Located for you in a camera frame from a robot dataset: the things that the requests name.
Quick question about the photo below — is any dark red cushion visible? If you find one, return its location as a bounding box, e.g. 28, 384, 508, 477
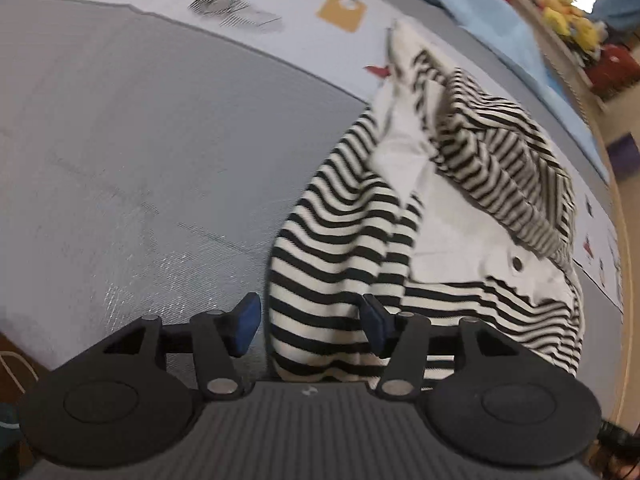
585, 45, 640, 101

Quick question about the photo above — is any white windowsill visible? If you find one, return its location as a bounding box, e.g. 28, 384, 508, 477
515, 0, 608, 111

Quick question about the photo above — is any white cable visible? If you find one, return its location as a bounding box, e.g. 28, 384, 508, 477
0, 350, 41, 386

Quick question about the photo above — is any yellow bear plush toy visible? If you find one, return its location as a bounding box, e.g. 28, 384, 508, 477
560, 15, 602, 57

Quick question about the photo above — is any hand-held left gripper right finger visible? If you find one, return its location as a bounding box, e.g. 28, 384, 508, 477
362, 294, 553, 402

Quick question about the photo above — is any striped hooded shirt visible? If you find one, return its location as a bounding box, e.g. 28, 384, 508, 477
267, 17, 586, 396

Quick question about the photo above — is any purple box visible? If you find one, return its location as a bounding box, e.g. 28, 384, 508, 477
614, 134, 640, 181

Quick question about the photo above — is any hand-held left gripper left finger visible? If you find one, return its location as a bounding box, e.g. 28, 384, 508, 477
50, 291, 262, 403

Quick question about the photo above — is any blue curtain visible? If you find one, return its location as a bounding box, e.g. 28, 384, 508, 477
592, 0, 640, 36

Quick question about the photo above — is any light blue sheet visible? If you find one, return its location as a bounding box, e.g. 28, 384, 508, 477
390, 0, 611, 181

